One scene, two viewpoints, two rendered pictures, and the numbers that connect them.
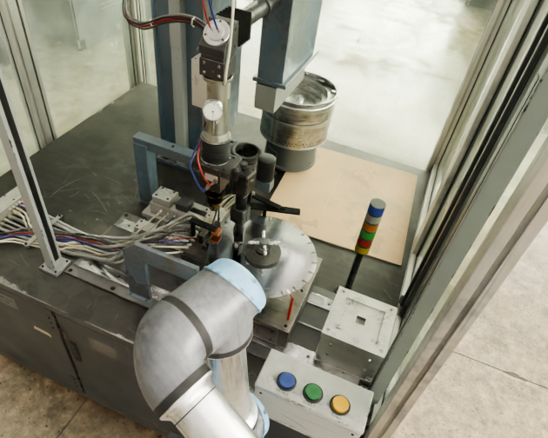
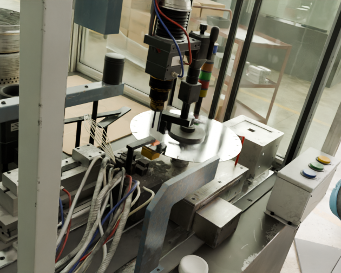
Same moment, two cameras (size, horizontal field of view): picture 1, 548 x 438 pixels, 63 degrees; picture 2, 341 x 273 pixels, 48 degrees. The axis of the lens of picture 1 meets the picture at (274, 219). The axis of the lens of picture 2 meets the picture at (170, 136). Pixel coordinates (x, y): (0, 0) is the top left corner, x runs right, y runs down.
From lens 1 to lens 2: 1.32 m
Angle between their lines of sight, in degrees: 61
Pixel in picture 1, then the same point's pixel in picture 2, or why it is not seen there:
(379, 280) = not seen: hidden behind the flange
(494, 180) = not seen: outside the picture
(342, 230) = (118, 123)
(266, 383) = (312, 183)
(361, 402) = (319, 153)
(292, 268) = (209, 127)
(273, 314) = (228, 169)
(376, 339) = (268, 131)
